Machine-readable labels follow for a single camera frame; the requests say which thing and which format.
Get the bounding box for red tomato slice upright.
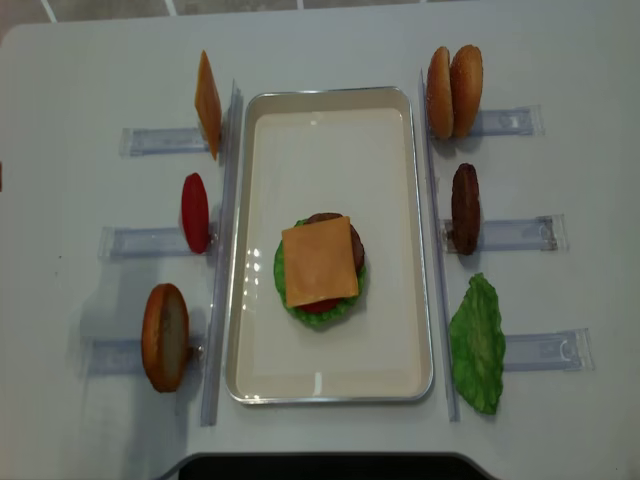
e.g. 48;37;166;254
181;173;211;254

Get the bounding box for brown meat patty upright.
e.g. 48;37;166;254
451;163;481;255

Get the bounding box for clear long rail right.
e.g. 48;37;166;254
419;69;460;422

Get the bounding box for clear holder rail tomato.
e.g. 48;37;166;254
98;227;195;260

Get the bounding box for sesame bun half right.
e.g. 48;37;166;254
450;45;483;138

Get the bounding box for orange cheese slice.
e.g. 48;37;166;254
194;51;222;159
282;216;359;308

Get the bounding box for clear long rail left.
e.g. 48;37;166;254
200;80;243;427

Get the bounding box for bun half lower left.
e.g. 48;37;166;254
141;283;190;393

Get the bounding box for clear holder rail patty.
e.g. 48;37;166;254
475;214;569;252

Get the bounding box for black base at bottom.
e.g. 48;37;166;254
178;453;488;479

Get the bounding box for sesame bun half left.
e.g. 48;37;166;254
426;46;454;140

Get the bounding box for green lettuce leaf upright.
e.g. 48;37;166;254
449;273;506;415

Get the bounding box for white rectangular metal tray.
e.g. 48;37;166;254
224;87;433;405

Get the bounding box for brown meat patty on tray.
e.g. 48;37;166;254
304;212;365;274

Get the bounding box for green lettuce leaf on tray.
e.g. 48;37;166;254
273;243;367;329

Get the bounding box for sesame bun half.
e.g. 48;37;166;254
426;46;454;140
450;45;483;138

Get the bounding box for red tomato slice on tray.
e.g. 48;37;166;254
299;298;341;314

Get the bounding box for clear holder rail lettuce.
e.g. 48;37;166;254
504;328;594;372

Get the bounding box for clear holder rail cheese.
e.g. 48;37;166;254
119;127;209;157

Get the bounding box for clear long rail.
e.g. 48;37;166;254
419;69;460;422
200;80;243;427

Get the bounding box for clear holder rail left bun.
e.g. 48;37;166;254
78;337;207;378

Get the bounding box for clear holder rail right buns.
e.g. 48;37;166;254
468;105;545;137

